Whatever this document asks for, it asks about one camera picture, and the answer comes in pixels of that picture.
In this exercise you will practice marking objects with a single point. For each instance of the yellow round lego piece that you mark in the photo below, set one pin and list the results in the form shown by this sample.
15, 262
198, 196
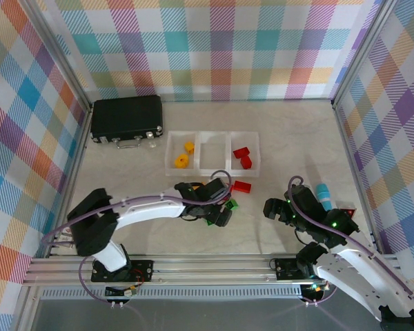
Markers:
181, 161

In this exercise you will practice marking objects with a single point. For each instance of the yellow lego brick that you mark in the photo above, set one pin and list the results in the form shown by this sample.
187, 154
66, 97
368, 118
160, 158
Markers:
189, 147

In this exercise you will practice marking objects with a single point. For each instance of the red stepped lego brick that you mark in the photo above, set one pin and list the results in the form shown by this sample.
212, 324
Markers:
241, 152

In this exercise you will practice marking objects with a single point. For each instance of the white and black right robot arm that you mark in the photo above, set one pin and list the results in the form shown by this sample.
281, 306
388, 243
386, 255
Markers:
359, 276

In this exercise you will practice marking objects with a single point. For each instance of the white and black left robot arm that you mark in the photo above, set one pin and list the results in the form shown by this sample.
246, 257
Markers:
148, 208

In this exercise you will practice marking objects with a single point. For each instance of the blue marker pen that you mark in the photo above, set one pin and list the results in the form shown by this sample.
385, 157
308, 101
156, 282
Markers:
322, 193

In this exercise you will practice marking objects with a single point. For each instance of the right small connector board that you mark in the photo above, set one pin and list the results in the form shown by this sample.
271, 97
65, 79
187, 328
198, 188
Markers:
317, 289

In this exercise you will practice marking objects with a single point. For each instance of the small connector board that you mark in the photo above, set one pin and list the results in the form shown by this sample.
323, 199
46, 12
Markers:
317, 289
131, 292

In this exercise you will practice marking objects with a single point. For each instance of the grey metal lower panel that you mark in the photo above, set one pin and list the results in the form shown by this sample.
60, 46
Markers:
227, 317

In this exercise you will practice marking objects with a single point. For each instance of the left small connector board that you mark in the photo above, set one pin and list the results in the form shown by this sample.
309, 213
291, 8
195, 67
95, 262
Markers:
131, 292

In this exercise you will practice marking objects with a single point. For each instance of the black carrying case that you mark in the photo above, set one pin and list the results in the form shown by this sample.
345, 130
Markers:
127, 115

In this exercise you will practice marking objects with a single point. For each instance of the aluminium front rail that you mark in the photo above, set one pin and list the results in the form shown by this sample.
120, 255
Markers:
210, 269

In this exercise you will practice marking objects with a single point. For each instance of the aluminium rail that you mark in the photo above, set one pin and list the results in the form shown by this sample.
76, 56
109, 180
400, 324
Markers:
346, 138
210, 269
76, 151

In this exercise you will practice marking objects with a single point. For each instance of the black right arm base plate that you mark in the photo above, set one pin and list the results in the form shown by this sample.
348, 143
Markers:
284, 269

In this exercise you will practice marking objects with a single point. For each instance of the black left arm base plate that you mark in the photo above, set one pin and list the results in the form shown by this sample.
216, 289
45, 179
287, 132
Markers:
143, 269

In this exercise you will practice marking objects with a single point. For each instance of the aluminium right side rail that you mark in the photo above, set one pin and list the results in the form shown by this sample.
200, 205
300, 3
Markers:
346, 138

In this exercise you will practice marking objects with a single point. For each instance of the aluminium left side rail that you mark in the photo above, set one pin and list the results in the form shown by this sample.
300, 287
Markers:
76, 151

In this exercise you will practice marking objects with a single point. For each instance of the aluminium right upright post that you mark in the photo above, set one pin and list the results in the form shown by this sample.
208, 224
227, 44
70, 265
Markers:
364, 51

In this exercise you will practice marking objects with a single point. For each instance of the aluminium upright post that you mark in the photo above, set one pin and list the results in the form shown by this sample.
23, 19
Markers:
59, 51
364, 51

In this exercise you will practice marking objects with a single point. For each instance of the aluminium left upright post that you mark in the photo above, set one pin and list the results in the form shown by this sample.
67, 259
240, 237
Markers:
59, 51

